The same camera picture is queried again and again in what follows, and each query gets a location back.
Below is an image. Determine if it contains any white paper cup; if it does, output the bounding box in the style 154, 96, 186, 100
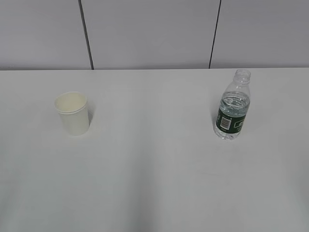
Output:
54, 92, 90, 136

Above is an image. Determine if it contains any clear water bottle green label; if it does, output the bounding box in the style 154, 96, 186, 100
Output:
214, 69, 251, 140

